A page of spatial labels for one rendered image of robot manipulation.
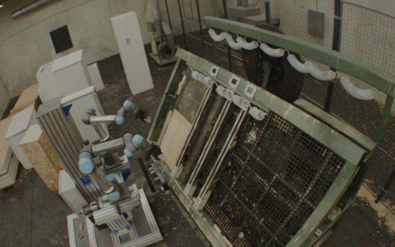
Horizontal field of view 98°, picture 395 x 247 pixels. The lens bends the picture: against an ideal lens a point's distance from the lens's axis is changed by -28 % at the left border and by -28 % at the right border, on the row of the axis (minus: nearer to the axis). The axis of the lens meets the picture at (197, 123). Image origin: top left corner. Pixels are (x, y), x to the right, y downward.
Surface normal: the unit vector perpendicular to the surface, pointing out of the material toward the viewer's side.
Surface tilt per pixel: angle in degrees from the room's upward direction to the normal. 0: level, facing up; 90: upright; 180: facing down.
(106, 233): 0
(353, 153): 55
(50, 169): 90
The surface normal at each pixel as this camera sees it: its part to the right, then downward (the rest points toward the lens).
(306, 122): -0.77, -0.14
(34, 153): 0.15, 0.58
